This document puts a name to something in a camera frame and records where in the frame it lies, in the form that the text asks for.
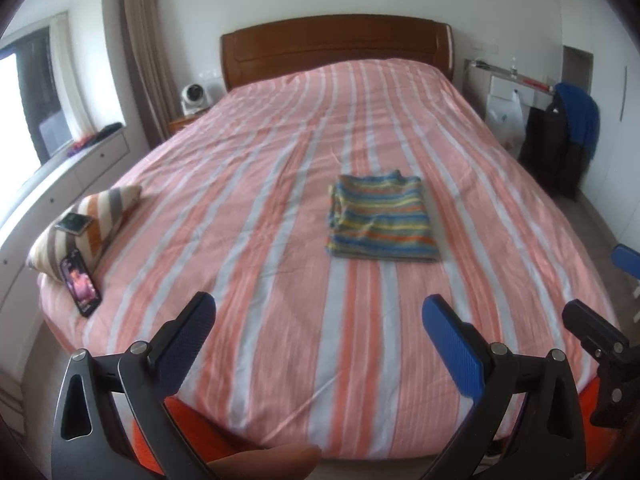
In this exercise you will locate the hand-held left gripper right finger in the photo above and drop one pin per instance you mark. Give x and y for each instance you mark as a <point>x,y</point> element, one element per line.
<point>455,345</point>

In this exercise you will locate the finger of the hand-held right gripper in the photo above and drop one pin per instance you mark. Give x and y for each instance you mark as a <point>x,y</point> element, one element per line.
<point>627,260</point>
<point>612,360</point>

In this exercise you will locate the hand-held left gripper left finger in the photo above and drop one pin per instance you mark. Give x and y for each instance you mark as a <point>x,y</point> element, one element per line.
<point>187,340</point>

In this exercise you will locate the multicolour striped knit sweater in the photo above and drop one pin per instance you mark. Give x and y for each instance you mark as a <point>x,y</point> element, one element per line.
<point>382,220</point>

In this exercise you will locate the dark clothes on windowsill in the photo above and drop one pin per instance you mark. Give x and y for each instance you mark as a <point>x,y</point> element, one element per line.
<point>97,135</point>

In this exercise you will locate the black smartphone with lit screen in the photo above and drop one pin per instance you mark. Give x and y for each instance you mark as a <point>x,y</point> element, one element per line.
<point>80,282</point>

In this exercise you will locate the dark jacket on chair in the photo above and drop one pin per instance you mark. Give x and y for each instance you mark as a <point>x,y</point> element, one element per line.
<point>547,150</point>

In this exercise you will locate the brown wooden footboard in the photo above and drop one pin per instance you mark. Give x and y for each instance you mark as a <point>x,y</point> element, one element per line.
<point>270,462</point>

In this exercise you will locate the striped brown grey pillow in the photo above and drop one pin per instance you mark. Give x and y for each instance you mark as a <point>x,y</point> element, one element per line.
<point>107,210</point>

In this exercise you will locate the smartphone with pale case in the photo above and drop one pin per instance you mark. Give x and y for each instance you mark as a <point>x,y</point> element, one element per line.
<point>74,223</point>

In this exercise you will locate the bed with striped cover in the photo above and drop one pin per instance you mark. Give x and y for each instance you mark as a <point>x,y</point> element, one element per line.
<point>280,185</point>

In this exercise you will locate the white plastic bag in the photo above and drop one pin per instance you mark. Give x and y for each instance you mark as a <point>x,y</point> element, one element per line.
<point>505,120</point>

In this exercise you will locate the white window bench cabinet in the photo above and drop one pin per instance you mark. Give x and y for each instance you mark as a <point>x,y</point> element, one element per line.
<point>55,185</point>

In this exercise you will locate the wooden nightstand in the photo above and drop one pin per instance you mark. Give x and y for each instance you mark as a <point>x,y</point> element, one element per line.
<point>182,122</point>

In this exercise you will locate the white side desk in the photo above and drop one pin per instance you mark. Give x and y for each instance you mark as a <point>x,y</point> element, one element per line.
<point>500,77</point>

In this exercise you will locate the beige curtain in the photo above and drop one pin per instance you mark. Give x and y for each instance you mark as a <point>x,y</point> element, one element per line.
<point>145,60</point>

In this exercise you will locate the window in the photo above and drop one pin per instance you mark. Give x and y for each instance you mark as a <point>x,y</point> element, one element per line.
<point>25,105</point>

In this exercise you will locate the white sheer curtain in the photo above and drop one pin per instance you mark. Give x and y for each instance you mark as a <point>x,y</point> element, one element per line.
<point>70,75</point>

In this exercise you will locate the brown wooden headboard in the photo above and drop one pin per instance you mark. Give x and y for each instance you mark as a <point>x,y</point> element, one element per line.
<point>330,45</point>

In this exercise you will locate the white security camera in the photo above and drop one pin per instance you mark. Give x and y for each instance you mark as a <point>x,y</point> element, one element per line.
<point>192,97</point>

